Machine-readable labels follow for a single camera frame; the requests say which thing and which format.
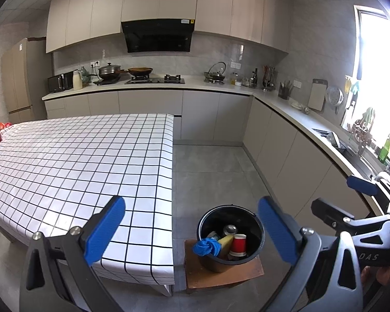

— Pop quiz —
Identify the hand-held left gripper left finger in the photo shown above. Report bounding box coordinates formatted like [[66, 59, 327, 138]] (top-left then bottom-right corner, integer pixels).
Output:
[[18, 196, 127, 312]]

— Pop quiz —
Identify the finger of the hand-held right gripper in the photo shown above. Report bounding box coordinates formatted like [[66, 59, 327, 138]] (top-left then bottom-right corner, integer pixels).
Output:
[[311, 198, 390, 233], [346, 175, 390, 204]]

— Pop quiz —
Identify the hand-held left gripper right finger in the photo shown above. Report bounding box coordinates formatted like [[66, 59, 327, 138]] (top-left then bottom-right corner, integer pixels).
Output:
[[258, 196, 365, 312]]

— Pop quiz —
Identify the red paper cup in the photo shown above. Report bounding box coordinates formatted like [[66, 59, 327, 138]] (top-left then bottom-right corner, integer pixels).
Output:
[[229, 233, 248, 257]]

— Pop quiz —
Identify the yellow sponge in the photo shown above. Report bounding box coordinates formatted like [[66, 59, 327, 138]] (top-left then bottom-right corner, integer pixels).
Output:
[[217, 235, 235, 257]]

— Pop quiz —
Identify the black bucket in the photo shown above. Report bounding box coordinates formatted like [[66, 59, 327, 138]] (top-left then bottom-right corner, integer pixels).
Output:
[[197, 205, 265, 274]]

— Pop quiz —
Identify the blue cloth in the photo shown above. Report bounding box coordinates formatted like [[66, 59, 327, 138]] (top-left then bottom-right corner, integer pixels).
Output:
[[192, 237, 222, 258]]

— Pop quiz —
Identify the person's right hand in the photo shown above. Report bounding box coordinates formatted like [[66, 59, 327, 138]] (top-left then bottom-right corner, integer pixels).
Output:
[[361, 264, 390, 287]]

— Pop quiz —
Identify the green bottle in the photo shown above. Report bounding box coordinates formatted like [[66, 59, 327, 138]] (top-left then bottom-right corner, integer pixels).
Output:
[[379, 136, 390, 165]]

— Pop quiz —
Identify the table with checked tablecloth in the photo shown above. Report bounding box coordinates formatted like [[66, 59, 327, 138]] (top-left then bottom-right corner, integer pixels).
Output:
[[0, 113, 175, 297]]

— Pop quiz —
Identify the wooden stool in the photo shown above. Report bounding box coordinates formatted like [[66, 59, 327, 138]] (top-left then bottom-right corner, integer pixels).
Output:
[[184, 238, 265, 295]]

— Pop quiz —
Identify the round metal colander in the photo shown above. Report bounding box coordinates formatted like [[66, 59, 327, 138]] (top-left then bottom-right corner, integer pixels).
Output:
[[324, 85, 344, 107]]

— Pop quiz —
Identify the white cutting board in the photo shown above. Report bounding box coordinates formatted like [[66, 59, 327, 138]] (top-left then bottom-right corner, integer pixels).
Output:
[[308, 79, 327, 112]]

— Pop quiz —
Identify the black utensil holder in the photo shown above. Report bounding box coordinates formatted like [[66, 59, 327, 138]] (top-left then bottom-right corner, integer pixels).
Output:
[[278, 81, 294, 100]]

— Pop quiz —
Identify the kitchen counter with cabinets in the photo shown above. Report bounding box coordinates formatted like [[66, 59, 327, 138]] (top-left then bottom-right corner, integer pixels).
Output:
[[42, 75, 390, 222]]

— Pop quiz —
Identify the metal utensil rack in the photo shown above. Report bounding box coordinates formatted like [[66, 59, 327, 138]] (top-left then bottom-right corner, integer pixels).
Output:
[[263, 66, 277, 91]]

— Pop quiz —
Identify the black microwave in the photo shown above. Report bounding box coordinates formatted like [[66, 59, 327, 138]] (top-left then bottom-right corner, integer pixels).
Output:
[[47, 70, 75, 93]]

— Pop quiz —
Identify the black gas stove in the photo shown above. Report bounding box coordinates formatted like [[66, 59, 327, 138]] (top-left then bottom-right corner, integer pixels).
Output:
[[124, 75, 185, 85]]

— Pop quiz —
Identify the steel pot with lid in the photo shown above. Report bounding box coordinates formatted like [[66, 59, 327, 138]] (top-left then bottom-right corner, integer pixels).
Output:
[[98, 62, 121, 80]]

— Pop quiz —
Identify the beige refrigerator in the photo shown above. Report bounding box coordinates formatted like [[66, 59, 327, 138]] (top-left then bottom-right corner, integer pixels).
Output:
[[1, 37, 54, 125]]

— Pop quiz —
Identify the black range hood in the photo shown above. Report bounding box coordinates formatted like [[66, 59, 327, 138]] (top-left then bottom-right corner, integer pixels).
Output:
[[121, 18, 196, 53]]

